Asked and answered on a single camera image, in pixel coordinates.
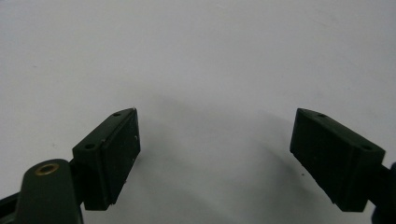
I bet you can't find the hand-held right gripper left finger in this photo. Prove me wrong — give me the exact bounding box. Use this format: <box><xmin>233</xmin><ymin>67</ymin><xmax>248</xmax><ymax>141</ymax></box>
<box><xmin>71</xmin><ymin>107</ymin><xmax>142</xmax><ymax>212</ymax></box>

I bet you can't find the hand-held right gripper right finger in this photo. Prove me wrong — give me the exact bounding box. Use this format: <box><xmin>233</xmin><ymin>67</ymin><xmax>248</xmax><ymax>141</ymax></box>
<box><xmin>289</xmin><ymin>107</ymin><xmax>387</xmax><ymax>213</ymax></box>

